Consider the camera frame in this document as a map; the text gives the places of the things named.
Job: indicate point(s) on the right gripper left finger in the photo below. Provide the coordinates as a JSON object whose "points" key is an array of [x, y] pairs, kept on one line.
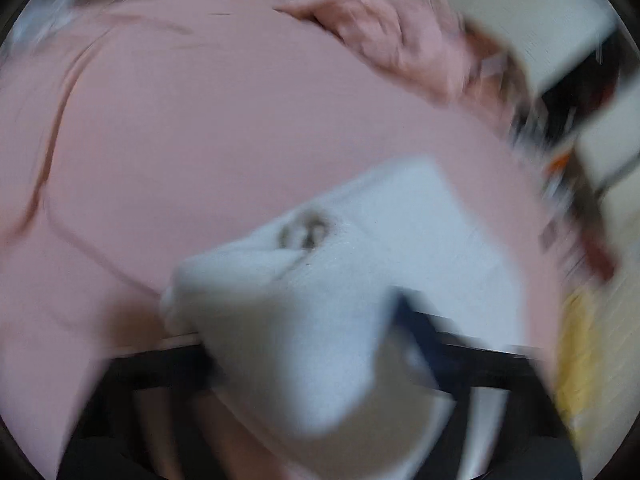
{"points": [[139, 421]]}

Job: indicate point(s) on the pink crumpled duvet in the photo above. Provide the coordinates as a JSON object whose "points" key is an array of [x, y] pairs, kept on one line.
{"points": [[425, 45]]}

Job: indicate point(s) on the pink bed sheet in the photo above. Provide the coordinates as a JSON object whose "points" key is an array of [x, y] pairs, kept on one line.
{"points": [[151, 131]]}

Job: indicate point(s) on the yellow cartoon pillow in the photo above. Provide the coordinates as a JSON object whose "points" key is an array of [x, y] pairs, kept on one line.
{"points": [[577, 382]]}

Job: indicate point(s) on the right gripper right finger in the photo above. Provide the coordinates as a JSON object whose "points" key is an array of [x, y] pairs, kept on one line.
{"points": [[532, 442]]}

